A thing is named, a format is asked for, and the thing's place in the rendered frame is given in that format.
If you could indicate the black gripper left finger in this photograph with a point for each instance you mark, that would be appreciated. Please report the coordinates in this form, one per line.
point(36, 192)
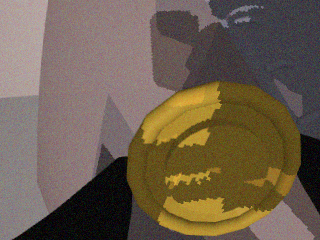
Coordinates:
point(101, 210)

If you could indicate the yellow round plate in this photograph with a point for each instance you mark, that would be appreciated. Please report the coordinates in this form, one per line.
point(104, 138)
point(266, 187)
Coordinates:
point(213, 158)

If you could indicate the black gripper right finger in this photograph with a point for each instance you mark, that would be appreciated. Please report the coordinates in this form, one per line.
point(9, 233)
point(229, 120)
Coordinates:
point(309, 171)

